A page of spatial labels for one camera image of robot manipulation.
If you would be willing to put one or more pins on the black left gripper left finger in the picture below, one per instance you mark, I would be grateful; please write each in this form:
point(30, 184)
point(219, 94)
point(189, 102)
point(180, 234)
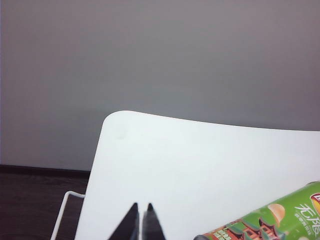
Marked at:
point(130, 226)

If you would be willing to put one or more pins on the green chips tube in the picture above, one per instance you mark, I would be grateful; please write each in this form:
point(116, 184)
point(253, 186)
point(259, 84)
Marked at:
point(270, 217)

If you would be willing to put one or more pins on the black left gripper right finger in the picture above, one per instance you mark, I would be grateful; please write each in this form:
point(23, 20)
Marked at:
point(151, 225)

